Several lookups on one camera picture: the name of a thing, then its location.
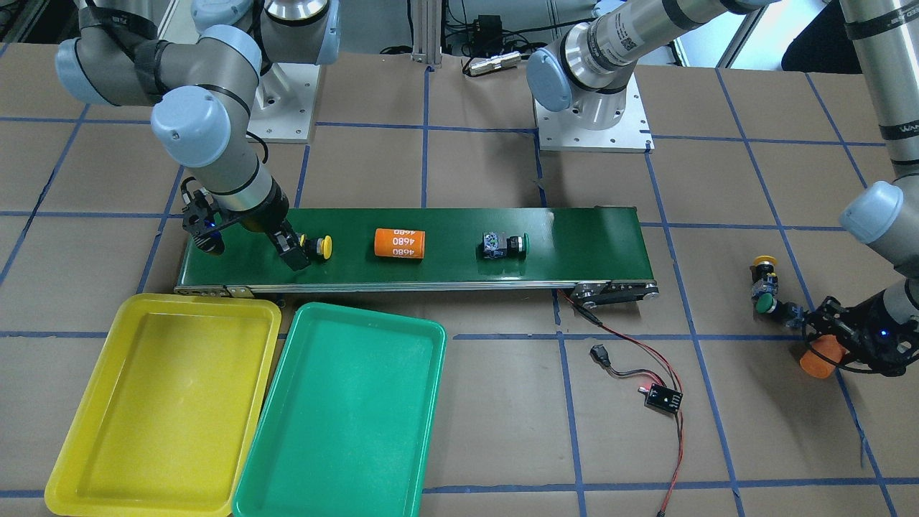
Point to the yellow push button switch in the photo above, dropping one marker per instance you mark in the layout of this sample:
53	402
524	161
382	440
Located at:
316	248

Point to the green plastic tray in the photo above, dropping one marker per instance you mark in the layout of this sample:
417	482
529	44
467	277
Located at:
347	421

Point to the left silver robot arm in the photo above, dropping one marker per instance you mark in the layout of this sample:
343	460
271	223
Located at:
749	162

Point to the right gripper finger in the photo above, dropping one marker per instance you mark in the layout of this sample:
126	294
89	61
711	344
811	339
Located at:
288	245
209	242

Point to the plain orange cylinder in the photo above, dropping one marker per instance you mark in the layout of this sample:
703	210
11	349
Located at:
820	360

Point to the green push button switch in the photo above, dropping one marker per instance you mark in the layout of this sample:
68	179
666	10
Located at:
497	245

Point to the black power adapter box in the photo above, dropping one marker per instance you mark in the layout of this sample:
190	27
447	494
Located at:
486	38

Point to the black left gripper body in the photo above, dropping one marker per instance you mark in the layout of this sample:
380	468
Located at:
877	314

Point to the yellow plastic tray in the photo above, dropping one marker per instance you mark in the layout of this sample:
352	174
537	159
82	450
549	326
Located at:
167	419

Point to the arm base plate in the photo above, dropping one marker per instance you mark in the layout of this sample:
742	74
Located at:
597	123
285	103

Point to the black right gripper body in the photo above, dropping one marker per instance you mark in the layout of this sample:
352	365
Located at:
268	215

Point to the orange cylinder with print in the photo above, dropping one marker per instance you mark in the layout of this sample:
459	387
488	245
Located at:
390	243

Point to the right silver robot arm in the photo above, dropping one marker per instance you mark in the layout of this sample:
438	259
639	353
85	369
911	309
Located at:
202	97

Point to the green conveyor belt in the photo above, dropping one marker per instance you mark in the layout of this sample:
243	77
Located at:
597	255

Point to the aluminium frame post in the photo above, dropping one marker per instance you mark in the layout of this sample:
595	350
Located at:
426	32

